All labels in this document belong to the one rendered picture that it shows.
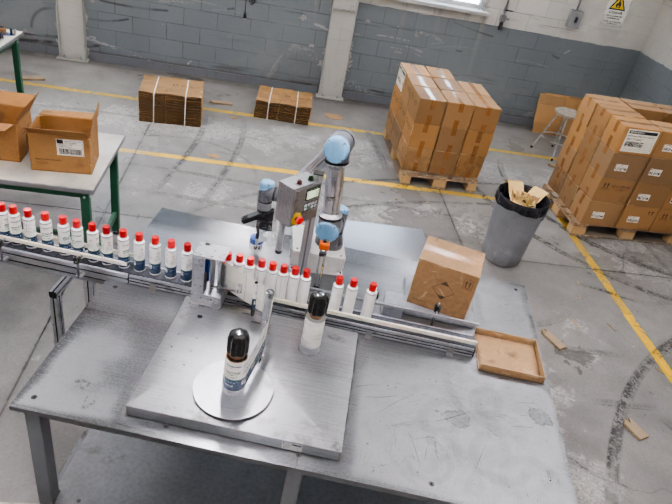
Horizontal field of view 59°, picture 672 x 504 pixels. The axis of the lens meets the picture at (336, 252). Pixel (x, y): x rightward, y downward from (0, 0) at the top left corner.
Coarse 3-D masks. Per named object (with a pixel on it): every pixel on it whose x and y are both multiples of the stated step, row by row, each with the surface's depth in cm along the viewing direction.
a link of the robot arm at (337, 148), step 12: (336, 132) 280; (348, 132) 281; (336, 144) 271; (348, 144) 273; (336, 156) 273; (348, 156) 277; (336, 168) 278; (336, 180) 281; (324, 192) 288; (336, 192) 285; (324, 204) 290; (336, 204) 288; (324, 216) 291; (336, 216) 291; (324, 228) 291; (336, 228) 291
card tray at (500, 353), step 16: (480, 336) 292; (496, 336) 293; (512, 336) 292; (480, 352) 283; (496, 352) 285; (512, 352) 287; (528, 352) 289; (480, 368) 272; (496, 368) 271; (512, 368) 277; (528, 368) 279
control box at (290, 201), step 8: (296, 176) 258; (304, 176) 260; (280, 184) 253; (288, 184) 251; (304, 184) 254; (312, 184) 256; (320, 184) 259; (280, 192) 255; (288, 192) 251; (296, 192) 249; (304, 192) 253; (280, 200) 256; (288, 200) 253; (296, 200) 252; (304, 200) 256; (312, 200) 261; (280, 208) 258; (288, 208) 254; (296, 208) 255; (312, 208) 264; (280, 216) 260; (288, 216) 256; (296, 216) 257; (304, 216) 262; (312, 216) 267; (288, 224) 258; (296, 224) 261
